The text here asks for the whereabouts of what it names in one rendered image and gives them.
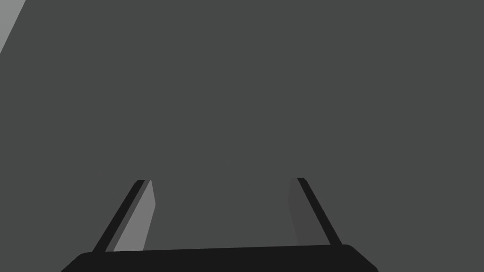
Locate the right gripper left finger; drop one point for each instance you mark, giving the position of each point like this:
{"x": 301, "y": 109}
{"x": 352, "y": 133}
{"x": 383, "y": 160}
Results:
{"x": 130, "y": 223}

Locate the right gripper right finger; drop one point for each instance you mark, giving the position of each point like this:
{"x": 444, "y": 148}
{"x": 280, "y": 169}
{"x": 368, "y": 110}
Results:
{"x": 310, "y": 221}

